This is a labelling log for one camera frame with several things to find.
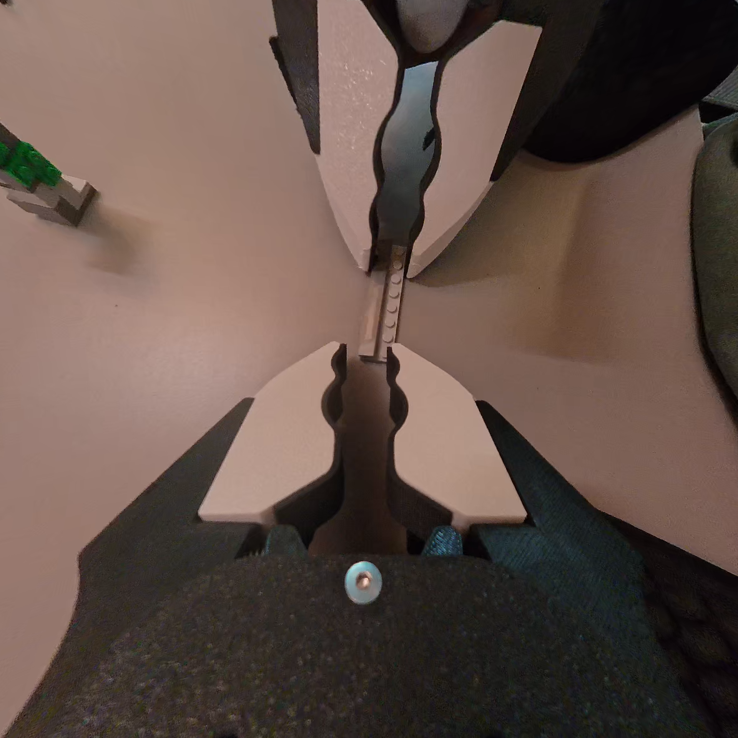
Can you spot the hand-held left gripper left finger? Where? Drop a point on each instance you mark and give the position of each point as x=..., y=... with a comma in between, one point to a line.
x=277, y=456

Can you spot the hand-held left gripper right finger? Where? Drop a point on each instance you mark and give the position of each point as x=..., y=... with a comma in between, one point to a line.
x=456, y=456

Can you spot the bright green corner plate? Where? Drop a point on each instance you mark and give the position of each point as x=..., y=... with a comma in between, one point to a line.
x=29, y=167

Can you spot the grey white brick column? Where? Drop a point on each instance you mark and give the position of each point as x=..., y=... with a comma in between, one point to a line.
x=58, y=202

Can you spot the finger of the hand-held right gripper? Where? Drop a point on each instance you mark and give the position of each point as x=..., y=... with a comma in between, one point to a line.
x=346, y=127
x=479, y=127

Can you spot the long light grey plate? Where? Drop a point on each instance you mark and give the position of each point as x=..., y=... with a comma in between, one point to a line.
x=386, y=300

